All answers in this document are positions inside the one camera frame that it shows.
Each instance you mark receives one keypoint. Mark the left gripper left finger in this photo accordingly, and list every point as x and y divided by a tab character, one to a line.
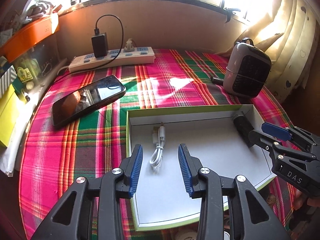
72	216

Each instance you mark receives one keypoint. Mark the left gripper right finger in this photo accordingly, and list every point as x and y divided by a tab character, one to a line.
250	217

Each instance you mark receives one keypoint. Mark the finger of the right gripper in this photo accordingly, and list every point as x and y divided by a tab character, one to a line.
295	135
266	142

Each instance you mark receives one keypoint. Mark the black rectangular device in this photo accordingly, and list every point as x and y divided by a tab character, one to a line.
245	129

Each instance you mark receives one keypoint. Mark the person right hand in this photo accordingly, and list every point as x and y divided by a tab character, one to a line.
300	198

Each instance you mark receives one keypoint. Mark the plaid bed cover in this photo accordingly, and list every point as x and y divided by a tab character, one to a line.
91	146

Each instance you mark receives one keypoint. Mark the grey portable heater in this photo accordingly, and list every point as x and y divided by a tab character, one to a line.
247	70

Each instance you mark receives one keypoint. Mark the black heater plug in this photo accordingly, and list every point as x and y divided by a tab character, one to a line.
216	81

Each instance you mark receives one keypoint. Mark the cream heart curtain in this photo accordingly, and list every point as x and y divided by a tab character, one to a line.
286	30

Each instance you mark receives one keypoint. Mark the black smartphone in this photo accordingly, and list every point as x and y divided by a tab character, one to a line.
87	99

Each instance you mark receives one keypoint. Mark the yellow box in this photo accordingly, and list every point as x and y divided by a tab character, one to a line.
11	106

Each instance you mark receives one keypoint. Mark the white power strip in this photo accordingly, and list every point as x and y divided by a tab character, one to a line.
114	58

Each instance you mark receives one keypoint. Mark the green striped box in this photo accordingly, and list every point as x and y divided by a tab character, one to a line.
7	79

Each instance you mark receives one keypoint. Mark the white plug in strip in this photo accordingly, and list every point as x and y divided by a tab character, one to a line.
130	45

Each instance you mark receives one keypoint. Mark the black charger adapter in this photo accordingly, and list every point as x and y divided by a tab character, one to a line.
100	45

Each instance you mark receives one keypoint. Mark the orange storage box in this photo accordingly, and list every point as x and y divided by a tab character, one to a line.
29	36

